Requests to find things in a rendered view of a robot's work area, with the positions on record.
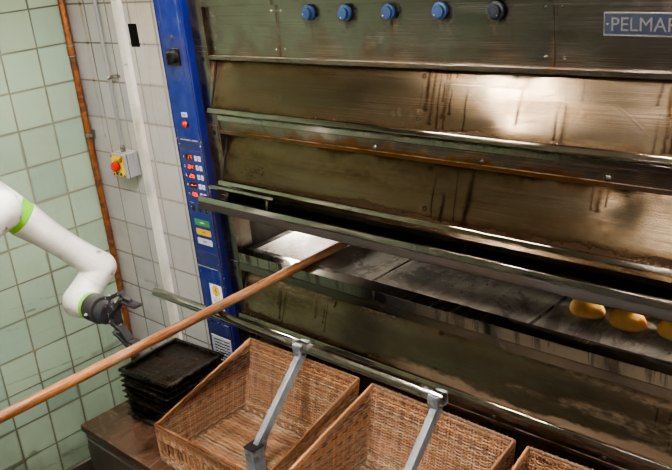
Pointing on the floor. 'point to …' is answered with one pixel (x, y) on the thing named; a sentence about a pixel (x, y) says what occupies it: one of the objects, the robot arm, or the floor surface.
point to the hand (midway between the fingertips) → (139, 325)
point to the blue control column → (181, 89)
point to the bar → (436, 399)
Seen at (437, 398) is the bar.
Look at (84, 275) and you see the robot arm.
